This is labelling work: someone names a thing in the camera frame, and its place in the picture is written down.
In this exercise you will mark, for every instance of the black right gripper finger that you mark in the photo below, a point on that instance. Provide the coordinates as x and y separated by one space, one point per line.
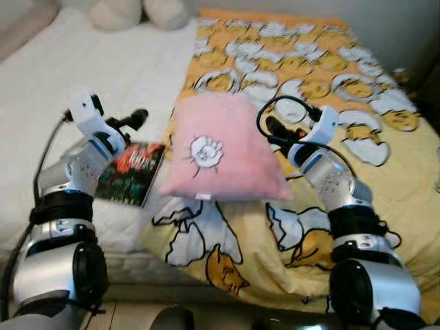
275 125

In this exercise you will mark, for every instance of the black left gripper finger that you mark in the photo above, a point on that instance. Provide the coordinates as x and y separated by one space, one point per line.
137 118

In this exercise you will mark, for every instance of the pink fluffy pillow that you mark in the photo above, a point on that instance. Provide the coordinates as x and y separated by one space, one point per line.
227 172

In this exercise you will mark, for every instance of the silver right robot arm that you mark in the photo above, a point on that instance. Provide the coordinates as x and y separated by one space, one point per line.
337 182

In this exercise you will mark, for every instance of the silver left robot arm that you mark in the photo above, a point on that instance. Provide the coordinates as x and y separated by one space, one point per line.
75 172

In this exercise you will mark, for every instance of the dark red cover book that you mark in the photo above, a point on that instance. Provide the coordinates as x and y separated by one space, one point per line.
134 175

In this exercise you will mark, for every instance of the white bed sheet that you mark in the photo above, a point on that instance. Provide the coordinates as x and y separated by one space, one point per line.
69 62

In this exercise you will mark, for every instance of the yellow cartoon print blanket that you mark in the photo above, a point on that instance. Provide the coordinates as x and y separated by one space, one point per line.
385 179

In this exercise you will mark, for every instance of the white plush toy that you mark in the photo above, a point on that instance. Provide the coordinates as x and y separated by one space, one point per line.
117 14

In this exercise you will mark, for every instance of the beige pillow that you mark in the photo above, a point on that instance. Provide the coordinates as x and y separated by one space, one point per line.
27 24

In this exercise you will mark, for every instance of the quilted white mattress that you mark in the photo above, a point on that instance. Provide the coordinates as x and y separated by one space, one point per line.
137 268

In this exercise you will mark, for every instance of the beige bed base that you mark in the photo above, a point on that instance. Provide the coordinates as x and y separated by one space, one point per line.
137 293

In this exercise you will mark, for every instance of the grey right robot foot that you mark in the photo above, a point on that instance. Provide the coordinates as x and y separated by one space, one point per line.
289 325

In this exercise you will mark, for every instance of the grey robot foot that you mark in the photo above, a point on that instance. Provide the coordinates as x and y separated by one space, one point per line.
172 320
289 325

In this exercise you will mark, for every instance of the grey left robot foot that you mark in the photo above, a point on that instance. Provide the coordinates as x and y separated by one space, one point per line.
172 320

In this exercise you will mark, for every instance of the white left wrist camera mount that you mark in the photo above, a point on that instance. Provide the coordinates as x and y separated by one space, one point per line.
86 113

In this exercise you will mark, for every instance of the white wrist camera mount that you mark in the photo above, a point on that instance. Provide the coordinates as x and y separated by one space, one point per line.
86 113
324 124

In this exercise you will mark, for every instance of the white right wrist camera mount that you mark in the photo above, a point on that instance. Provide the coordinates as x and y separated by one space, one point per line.
324 124

